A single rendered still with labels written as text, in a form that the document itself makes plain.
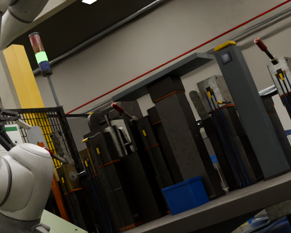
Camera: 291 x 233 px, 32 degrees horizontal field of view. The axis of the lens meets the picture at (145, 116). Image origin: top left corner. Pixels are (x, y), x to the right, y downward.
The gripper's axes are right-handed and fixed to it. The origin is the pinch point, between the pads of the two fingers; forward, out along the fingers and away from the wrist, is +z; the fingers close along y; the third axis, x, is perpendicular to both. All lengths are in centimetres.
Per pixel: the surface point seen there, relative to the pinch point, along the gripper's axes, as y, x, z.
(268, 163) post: -39, -96, 22
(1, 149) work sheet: 30, 54, 26
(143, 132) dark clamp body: -10, -50, 17
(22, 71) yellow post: 93, 58, 34
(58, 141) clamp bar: 6.3, -2.0, 17.4
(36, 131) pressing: 29.4, 26.2, 26.5
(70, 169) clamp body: -5.4, -3.3, 24.8
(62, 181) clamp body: -10.7, -0.3, 23.4
